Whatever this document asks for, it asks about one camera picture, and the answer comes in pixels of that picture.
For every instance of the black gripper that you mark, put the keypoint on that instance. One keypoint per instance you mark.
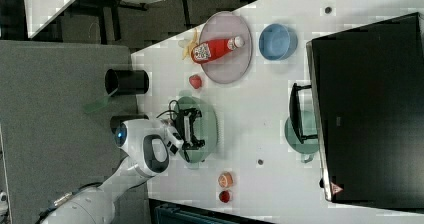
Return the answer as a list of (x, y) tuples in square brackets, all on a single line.
[(184, 124)]

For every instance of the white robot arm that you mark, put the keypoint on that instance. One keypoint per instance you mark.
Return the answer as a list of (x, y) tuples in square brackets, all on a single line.
[(148, 143)]

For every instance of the red ketchup bottle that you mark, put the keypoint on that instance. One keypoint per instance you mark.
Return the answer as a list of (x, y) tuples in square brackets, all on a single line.
[(211, 50)]

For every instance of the black cylinder cup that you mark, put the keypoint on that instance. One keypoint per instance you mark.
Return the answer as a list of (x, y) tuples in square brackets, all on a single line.
[(126, 82)]

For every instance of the yellow banana peel toy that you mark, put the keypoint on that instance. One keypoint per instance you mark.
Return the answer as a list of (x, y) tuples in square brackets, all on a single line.
[(189, 45)]

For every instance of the green flat utensil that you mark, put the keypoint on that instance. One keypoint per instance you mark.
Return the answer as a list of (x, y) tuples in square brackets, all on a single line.
[(98, 104)]

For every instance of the grey round plate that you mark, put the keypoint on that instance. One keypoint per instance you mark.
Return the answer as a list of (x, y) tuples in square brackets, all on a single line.
[(232, 66)]

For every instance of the blue bowl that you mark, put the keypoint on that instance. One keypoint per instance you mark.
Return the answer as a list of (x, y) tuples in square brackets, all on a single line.
[(277, 42)]

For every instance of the green mug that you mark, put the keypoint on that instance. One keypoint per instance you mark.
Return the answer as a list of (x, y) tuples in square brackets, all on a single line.
[(309, 147)]

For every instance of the white side table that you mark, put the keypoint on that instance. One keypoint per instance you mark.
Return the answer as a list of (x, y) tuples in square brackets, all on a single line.
[(39, 13)]

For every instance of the black toaster oven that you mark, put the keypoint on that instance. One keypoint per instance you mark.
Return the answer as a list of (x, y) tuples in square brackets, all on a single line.
[(367, 94)]

